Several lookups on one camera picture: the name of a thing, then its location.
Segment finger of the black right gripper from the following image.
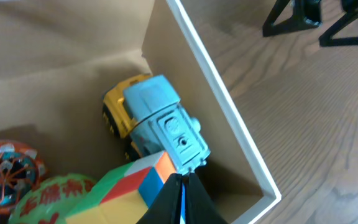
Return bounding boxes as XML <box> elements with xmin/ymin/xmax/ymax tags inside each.
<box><xmin>262</xmin><ymin>0</ymin><xmax>322</xmax><ymax>37</ymax></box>
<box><xmin>319</xmin><ymin>0</ymin><xmax>358</xmax><ymax>47</ymax></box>

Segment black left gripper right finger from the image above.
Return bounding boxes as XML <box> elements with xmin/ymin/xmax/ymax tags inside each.
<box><xmin>185</xmin><ymin>173</ymin><xmax>227</xmax><ymax>224</ymax></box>

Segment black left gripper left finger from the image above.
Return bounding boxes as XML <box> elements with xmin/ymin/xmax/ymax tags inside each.
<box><xmin>137</xmin><ymin>174</ymin><xmax>183</xmax><ymax>224</ymax></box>

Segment colourful puzzle cube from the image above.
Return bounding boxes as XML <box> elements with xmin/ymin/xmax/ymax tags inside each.
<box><xmin>65</xmin><ymin>151</ymin><xmax>177</xmax><ymax>224</ymax></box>

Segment yellow grey toy truck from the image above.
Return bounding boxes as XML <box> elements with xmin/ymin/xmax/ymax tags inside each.
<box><xmin>102</xmin><ymin>74</ymin><xmax>211</xmax><ymax>175</ymax></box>

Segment green ball with red numbers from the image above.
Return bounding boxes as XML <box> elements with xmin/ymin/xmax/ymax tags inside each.
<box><xmin>8</xmin><ymin>174</ymin><xmax>96</xmax><ymax>224</ymax></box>

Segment orange plastic cage ball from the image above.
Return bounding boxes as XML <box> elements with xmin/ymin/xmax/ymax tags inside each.
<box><xmin>0</xmin><ymin>139</ymin><xmax>47</xmax><ymax>215</ymax></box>

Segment white cardboard box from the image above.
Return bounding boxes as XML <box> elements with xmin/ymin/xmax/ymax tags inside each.
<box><xmin>0</xmin><ymin>1</ymin><xmax>282</xmax><ymax>223</ymax></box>

